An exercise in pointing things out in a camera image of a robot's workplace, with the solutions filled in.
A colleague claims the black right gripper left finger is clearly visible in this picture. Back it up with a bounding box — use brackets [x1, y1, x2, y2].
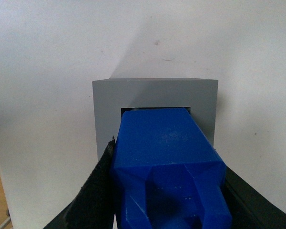
[45, 138, 115, 229]

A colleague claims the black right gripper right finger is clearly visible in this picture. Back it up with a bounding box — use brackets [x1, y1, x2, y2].
[222, 168, 286, 229]

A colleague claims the blue plastic block part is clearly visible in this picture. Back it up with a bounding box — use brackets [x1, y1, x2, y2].
[111, 108, 232, 229]

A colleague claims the gray square base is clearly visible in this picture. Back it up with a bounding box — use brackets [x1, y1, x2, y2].
[92, 78, 218, 157]

